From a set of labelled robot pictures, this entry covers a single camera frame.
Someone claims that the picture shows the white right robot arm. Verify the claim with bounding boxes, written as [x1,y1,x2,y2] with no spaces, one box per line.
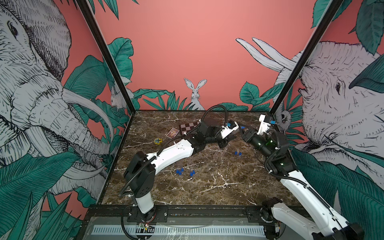
[240,129,365,240]

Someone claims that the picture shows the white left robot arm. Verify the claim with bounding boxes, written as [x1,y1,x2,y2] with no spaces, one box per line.
[119,120,240,217]

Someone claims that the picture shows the brown checkered chess board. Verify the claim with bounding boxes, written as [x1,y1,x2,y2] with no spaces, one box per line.
[179,120,201,135]

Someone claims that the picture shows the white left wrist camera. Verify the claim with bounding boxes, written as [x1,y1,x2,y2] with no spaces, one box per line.
[220,120,239,139]

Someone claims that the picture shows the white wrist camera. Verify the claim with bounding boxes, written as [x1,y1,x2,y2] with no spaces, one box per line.
[257,115,276,136]
[220,120,239,139]

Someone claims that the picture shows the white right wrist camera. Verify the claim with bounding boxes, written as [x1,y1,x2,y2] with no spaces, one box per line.
[257,115,276,136]

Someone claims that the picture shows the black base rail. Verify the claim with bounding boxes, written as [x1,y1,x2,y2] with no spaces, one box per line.
[84,205,277,225]

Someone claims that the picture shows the white slotted cable duct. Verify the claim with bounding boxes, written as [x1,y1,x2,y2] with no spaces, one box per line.
[91,224,266,238]

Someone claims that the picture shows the black frame post right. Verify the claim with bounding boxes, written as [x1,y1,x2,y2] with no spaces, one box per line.
[269,0,344,116]

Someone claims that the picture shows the black frame post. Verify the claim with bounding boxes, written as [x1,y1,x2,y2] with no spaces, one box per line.
[74,0,136,114]
[269,0,344,116]

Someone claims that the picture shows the black frame post left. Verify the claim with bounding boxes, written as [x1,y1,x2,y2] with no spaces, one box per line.
[74,0,136,114]

